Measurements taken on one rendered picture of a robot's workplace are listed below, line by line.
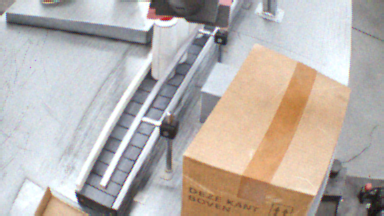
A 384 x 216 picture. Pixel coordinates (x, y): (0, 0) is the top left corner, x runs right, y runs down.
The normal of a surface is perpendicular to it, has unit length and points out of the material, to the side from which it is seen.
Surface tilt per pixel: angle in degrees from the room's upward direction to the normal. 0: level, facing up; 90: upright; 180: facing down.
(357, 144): 0
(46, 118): 0
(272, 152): 0
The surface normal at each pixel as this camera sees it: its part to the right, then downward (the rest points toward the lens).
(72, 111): 0.04, -0.71
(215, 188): -0.44, 0.62
